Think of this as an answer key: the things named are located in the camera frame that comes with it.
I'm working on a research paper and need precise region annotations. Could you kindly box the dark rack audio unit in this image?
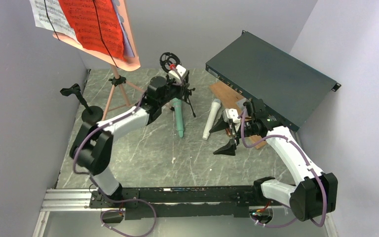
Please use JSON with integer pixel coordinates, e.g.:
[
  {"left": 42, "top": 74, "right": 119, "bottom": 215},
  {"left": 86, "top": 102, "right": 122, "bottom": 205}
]
[{"left": 205, "top": 31, "right": 341, "bottom": 132}]

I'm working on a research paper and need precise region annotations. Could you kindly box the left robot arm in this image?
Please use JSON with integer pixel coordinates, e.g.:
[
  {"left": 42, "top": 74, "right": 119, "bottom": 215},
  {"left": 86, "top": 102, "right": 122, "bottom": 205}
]
[{"left": 69, "top": 76, "right": 189, "bottom": 207}]

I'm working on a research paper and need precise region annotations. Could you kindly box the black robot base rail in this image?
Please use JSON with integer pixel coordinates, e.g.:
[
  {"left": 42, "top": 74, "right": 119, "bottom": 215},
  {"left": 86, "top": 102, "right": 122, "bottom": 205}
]
[{"left": 88, "top": 185, "right": 272, "bottom": 220}]

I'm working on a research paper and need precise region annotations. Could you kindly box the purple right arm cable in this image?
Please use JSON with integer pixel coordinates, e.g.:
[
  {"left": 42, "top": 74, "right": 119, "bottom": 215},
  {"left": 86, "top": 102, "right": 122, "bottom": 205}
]
[{"left": 240, "top": 109, "right": 328, "bottom": 228}]

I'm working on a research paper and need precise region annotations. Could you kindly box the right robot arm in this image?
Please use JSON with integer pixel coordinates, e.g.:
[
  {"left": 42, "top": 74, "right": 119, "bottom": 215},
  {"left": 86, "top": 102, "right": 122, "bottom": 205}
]
[{"left": 202, "top": 99, "right": 338, "bottom": 227}]

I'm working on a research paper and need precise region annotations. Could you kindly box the white sheet music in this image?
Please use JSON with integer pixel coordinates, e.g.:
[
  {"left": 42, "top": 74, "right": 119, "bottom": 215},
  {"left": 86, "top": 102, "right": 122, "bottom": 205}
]
[{"left": 30, "top": 0, "right": 78, "bottom": 42}]

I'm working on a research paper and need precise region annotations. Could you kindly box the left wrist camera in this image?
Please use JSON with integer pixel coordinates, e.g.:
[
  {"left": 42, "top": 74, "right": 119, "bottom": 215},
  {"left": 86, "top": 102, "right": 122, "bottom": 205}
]
[{"left": 168, "top": 64, "right": 189, "bottom": 84}]

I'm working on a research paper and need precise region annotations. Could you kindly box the red sheet music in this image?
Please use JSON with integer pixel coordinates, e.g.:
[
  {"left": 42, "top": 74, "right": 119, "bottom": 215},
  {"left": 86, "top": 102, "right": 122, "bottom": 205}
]
[{"left": 59, "top": 0, "right": 125, "bottom": 61}]

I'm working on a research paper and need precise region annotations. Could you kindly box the wooden board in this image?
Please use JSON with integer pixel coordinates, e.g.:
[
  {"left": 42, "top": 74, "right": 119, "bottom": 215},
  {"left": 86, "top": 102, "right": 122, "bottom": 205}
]
[{"left": 209, "top": 80, "right": 273, "bottom": 150}]

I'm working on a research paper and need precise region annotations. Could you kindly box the black tripod mic stand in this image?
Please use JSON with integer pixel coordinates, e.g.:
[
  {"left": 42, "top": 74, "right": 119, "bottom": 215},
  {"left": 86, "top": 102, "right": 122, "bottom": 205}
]
[{"left": 159, "top": 52, "right": 196, "bottom": 118}]

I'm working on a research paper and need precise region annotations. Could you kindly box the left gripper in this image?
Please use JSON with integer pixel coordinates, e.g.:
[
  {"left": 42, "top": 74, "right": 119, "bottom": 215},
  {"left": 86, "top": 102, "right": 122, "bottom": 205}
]
[{"left": 159, "top": 74, "right": 190, "bottom": 108}]

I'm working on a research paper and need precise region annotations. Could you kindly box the black round-base mic stand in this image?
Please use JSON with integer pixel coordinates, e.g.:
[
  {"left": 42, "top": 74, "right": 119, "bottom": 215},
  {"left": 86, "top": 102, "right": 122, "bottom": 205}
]
[{"left": 60, "top": 83, "right": 104, "bottom": 123}]

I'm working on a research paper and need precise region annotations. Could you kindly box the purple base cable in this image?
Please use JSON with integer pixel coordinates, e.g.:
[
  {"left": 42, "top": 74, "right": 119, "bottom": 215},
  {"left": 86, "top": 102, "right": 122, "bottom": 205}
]
[{"left": 100, "top": 197, "right": 157, "bottom": 237}]

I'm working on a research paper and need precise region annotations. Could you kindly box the white handheld microphone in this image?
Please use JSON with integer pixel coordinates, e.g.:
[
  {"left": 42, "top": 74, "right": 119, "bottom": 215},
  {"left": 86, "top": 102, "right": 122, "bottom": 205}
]
[{"left": 202, "top": 99, "right": 221, "bottom": 140}]

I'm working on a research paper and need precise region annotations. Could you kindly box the metal clamp bracket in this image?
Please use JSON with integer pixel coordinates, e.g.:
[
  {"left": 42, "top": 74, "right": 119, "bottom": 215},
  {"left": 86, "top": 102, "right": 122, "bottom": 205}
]
[{"left": 236, "top": 98, "right": 247, "bottom": 111}]

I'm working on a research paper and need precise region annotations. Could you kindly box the green condenser microphone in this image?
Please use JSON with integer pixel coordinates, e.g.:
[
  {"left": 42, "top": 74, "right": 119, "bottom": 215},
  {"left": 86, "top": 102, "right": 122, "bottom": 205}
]
[{"left": 171, "top": 98, "right": 184, "bottom": 138}]

